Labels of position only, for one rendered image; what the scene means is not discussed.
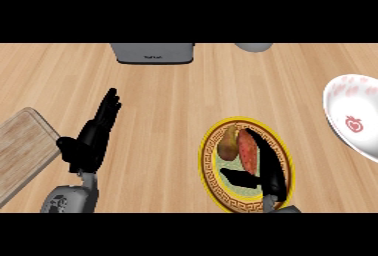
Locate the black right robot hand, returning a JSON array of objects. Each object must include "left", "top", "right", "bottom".
[{"left": 218, "top": 128, "right": 287, "bottom": 203}]

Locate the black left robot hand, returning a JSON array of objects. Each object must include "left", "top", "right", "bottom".
[{"left": 54, "top": 87, "right": 122, "bottom": 175}]

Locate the yellow patterned plate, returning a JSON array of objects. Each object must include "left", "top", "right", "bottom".
[{"left": 197, "top": 116, "right": 296, "bottom": 214}]

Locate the white bowl with red print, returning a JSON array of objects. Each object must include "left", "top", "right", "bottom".
[{"left": 321, "top": 73, "right": 378, "bottom": 164}]

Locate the wooden cutting board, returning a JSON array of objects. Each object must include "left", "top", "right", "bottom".
[{"left": 0, "top": 106, "right": 61, "bottom": 208}]

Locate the grey appliance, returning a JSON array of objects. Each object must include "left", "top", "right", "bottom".
[{"left": 109, "top": 43, "right": 194, "bottom": 65}]

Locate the pale grey round object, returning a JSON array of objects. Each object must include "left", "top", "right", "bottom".
[{"left": 233, "top": 43, "right": 274, "bottom": 53}]

